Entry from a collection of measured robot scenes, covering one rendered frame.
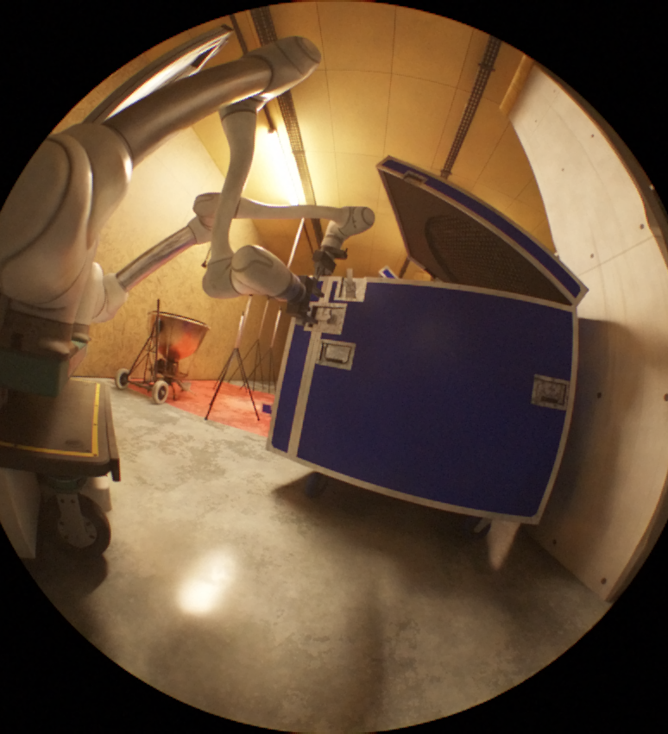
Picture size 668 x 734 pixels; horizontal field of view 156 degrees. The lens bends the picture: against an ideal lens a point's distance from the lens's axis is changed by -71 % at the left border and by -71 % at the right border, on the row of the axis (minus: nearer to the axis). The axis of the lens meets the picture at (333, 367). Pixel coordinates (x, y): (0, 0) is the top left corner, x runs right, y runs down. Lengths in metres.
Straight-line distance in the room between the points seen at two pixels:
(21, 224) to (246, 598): 0.71
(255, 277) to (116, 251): 2.48
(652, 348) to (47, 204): 1.27
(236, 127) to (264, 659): 1.16
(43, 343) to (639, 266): 1.57
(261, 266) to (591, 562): 1.40
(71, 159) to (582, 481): 1.39
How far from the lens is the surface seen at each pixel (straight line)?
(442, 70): 2.81
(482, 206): 1.18
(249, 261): 0.59
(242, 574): 0.72
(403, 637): 0.68
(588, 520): 1.14
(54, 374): 0.47
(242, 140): 0.73
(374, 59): 2.80
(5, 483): 0.56
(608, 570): 1.10
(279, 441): 1.07
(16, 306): 0.52
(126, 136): 0.39
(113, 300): 1.11
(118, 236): 2.99
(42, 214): 0.26
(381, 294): 0.95
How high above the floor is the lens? 0.54
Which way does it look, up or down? 2 degrees up
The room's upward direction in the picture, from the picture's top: 12 degrees clockwise
